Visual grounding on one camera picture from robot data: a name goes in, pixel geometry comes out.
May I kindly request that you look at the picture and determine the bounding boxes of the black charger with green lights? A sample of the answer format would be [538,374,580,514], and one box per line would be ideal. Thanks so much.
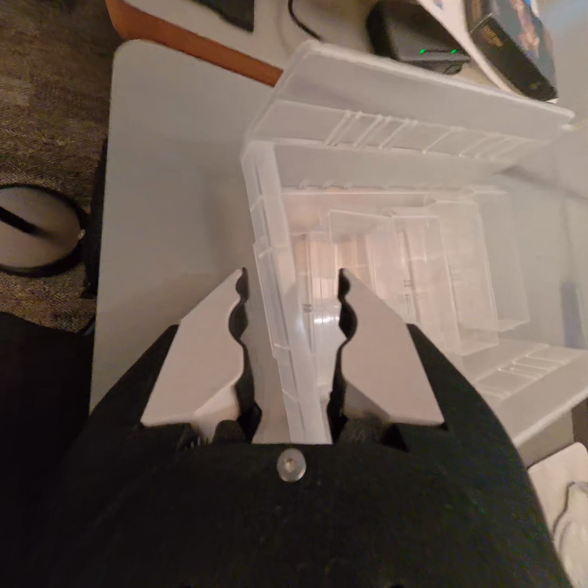
[367,0,470,75]

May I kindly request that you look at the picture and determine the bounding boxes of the clear plastic drawer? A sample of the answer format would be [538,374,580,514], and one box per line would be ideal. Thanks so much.
[327,209,444,331]
[390,216,500,356]
[434,186,530,332]

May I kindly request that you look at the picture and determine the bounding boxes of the black cable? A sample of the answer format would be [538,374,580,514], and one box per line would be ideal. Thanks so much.
[287,0,322,41]

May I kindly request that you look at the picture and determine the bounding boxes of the dark printed box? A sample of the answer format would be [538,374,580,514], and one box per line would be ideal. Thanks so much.
[464,0,559,101]

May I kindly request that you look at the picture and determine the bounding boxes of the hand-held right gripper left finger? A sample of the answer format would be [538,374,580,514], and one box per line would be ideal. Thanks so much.
[140,268,263,443]

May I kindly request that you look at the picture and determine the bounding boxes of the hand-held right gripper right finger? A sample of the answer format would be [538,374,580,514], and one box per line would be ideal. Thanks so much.
[325,268,447,443]

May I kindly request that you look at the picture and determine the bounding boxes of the clear plastic storage bin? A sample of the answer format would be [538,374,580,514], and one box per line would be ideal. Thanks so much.
[240,39,588,442]

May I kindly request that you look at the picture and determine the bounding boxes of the white rounded object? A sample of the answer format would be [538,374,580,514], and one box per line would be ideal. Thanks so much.
[528,443,588,567]

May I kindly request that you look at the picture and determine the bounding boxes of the round black-rimmed disc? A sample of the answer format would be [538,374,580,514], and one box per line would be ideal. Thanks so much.
[0,184,86,277]

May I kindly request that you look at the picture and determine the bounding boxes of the black flat device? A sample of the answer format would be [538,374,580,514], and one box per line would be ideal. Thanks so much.
[193,0,254,32]

